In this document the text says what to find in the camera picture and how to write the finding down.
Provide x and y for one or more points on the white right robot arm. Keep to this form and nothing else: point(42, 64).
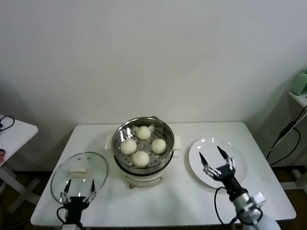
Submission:
point(242, 200)

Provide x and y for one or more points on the cream electric cooker pot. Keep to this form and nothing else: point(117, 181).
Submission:
point(144, 179)

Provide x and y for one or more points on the white steamed baozi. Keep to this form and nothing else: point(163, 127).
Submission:
point(128, 146)
point(159, 146)
point(143, 132)
point(140, 158)

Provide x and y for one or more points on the glass pot lid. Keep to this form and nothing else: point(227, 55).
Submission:
point(92, 163)

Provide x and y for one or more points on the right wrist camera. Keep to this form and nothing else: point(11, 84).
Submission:
point(259, 198)

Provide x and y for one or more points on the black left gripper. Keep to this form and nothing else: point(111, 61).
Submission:
point(75, 204)

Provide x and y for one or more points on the white round plate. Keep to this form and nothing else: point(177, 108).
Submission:
point(195, 158)

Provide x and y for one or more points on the green box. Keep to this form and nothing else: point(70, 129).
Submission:
point(301, 82)

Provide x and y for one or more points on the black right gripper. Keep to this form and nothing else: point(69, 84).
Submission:
point(229, 178)

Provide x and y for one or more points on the stainless steel steamer basket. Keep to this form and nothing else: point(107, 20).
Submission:
point(120, 134)

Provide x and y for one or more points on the white side table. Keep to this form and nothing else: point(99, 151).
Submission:
point(19, 134)
point(298, 98)

